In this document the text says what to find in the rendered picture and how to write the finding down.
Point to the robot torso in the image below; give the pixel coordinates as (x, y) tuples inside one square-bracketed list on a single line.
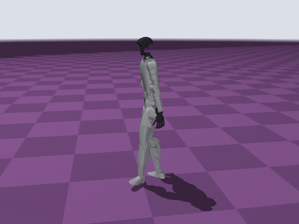
[(147, 81)]

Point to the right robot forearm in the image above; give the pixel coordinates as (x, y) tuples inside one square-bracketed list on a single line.
[(145, 93)]

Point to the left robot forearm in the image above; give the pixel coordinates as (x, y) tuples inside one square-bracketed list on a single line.
[(157, 98)]

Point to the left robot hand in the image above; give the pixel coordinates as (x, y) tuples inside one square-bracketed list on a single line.
[(159, 119)]

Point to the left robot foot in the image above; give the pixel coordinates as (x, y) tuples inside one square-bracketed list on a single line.
[(137, 181)]

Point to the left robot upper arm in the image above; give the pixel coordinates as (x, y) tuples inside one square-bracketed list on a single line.
[(152, 68)]

